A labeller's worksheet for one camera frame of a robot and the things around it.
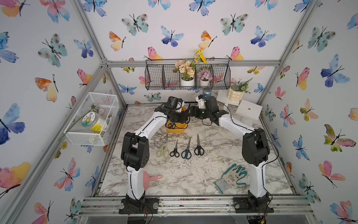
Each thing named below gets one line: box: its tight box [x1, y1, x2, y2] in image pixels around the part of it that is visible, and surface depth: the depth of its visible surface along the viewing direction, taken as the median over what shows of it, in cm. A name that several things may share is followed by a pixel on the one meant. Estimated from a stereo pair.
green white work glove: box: [214, 163, 248, 194], surface depth 83 cm
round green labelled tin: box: [82, 111, 105, 134], surface depth 66 cm
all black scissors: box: [167, 120, 176, 129], surface depth 110 cm
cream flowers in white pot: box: [172, 60, 197, 87], surface depth 84 cm
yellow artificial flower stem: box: [194, 48, 208, 65], surface depth 84 cm
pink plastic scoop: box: [142, 170, 163, 191], surface depth 86 cm
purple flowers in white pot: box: [197, 68, 214, 87], surface depth 92 cm
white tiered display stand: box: [215, 89, 263, 127], surface depth 98 cm
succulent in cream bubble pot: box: [227, 77, 254, 103], surface depth 90 cm
